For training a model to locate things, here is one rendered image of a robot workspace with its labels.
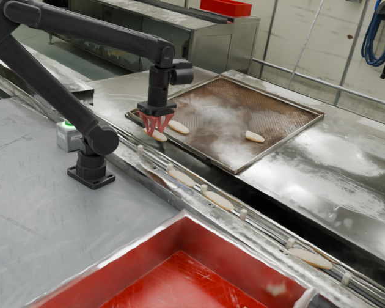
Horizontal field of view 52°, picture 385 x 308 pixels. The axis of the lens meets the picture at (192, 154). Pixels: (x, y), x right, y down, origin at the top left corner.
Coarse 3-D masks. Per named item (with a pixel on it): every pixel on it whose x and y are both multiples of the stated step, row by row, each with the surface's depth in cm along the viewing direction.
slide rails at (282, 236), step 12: (132, 144) 128; (144, 156) 122; (156, 156) 123; (216, 192) 109; (252, 216) 101; (264, 228) 97; (312, 252) 91; (348, 288) 82; (360, 288) 82; (384, 300) 80
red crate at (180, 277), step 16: (176, 256) 88; (160, 272) 83; (176, 272) 83; (192, 272) 84; (208, 272) 85; (128, 288) 78; (144, 288) 78; (160, 288) 79; (176, 288) 79; (192, 288) 80; (208, 288) 80; (224, 288) 81; (112, 304) 74; (128, 304) 74; (144, 304) 75; (160, 304) 75; (176, 304) 76; (192, 304) 76; (208, 304) 77; (224, 304) 77; (240, 304) 78; (256, 304) 78
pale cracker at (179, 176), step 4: (172, 172) 114; (176, 172) 114; (180, 172) 114; (172, 176) 113; (176, 176) 112; (180, 176) 112; (184, 176) 113; (180, 180) 111; (184, 180) 110; (188, 180) 111; (192, 180) 111; (188, 184) 110; (192, 184) 110
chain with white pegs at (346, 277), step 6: (138, 150) 124; (168, 168) 115; (204, 186) 107; (246, 210) 99; (240, 216) 100; (276, 240) 95; (288, 240) 91; (294, 240) 91; (288, 246) 91; (348, 276) 82; (342, 282) 83; (348, 282) 83; (360, 294) 82; (378, 306) 80
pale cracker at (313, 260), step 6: (294, 252) 89; (300, 252) 89; (306, 252) 89; (300, 258) 88; (306, 258) 87; (312, 258) 88; (318, 258) 88; (324, 258) 88; (312, 264) 87; (318, 264) 86; (324, 264) 87; (330, 264) 87
